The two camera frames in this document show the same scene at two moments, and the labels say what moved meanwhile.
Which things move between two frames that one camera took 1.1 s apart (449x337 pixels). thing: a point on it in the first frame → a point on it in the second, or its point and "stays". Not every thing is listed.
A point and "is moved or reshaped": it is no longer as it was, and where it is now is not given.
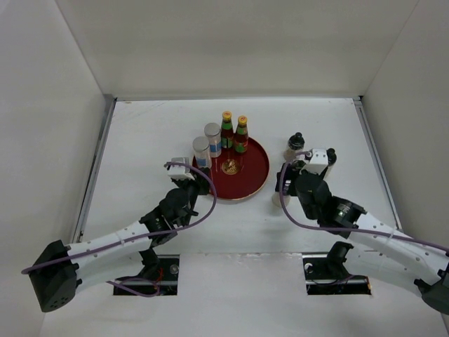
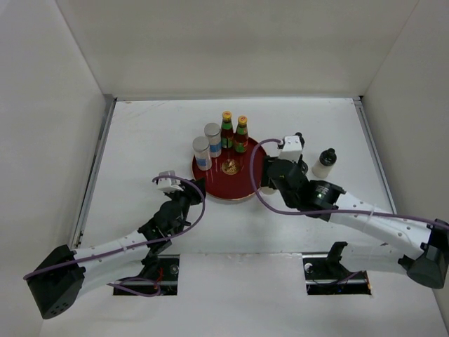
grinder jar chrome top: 276,199 is moved or reshaped
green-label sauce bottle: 241,135 stays
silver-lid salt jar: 212,131 stays
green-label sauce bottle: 226,133 stays
